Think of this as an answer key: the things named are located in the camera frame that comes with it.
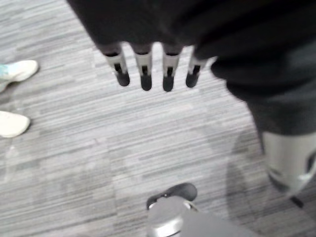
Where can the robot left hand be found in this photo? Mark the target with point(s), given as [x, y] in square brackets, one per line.
[222, 37]

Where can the robot silver leg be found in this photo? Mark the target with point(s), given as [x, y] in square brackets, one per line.
[185, 222]

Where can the person's white teal shoe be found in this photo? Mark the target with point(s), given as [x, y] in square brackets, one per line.
[17, 71]

